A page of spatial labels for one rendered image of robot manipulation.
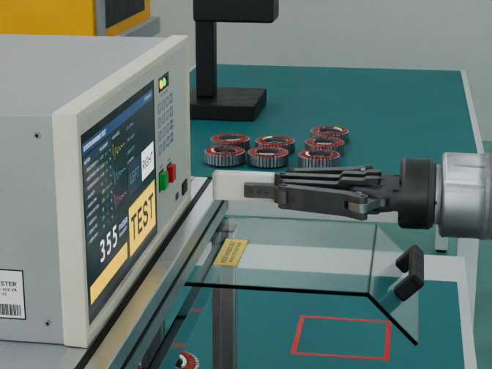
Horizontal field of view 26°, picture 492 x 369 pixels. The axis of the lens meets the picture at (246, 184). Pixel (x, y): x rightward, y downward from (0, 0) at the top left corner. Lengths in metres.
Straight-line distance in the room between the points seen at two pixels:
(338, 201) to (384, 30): 5.20
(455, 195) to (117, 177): 0.34
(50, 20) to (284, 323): 2.97
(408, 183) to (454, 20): 5.18
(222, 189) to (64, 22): 3.52
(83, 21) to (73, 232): 3.74
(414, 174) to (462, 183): 0.05
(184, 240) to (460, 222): 0.30
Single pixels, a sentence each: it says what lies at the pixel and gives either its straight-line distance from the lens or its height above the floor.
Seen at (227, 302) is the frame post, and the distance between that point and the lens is 1.43.
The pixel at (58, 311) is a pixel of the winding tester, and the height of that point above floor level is 1.15.
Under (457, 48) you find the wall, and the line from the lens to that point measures 6.29.
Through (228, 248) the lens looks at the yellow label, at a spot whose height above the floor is 1.07.
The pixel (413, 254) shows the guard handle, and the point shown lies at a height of 1.06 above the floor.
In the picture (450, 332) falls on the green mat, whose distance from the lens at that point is 1.87.
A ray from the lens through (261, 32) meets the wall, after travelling 6.33.
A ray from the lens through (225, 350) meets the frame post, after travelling 1.47.
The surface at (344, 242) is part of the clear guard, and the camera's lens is 1.33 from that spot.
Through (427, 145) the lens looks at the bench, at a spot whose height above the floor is 0.75.
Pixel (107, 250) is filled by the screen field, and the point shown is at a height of 1.18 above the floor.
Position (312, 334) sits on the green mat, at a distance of 1.84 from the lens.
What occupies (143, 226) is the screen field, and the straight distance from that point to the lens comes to 1.10.
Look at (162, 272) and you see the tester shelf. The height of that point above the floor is 1.11.
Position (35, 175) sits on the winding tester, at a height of 1.27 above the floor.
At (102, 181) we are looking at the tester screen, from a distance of 0.95.
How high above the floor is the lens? 1.50
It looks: 16 degrees down
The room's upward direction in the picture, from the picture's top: straight up
